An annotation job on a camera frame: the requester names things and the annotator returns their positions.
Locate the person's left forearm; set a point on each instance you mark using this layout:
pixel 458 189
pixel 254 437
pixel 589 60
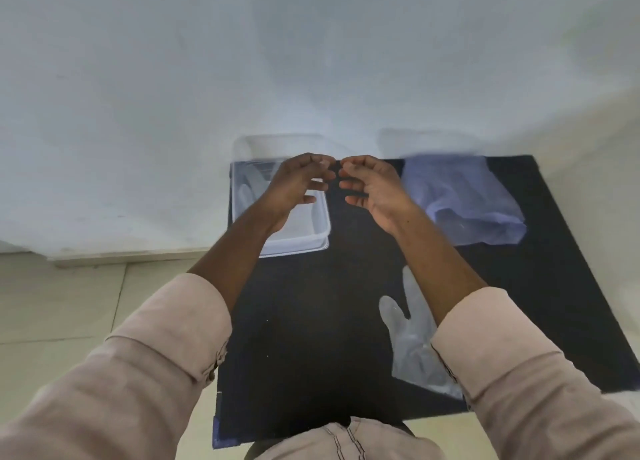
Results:
pixel 235 259

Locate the blue translucent plastic bag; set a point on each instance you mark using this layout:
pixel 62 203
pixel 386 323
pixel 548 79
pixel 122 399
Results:
pixel 460 199

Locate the clear plastic container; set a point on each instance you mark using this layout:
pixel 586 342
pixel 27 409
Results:
pixel 310 224

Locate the blue table frame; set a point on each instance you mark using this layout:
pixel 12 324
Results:
pixel 227 432

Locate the person's beige clothing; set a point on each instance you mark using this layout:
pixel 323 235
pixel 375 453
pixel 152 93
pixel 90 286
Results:
pixel 350 444

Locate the clear container lid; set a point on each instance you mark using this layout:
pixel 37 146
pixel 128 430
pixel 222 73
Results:
pixel 300 251

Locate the clear plastic glove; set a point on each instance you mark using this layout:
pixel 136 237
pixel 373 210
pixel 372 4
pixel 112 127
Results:
pixel 410 344
pixel 245 194

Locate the person's right hand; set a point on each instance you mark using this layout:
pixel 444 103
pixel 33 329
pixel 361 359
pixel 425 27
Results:
pixel 380 189

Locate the person's right forearm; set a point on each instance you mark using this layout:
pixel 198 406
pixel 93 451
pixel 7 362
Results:
pixel 440 274

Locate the person's left hand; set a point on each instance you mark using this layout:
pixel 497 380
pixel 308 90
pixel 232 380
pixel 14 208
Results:
pixel 292 184

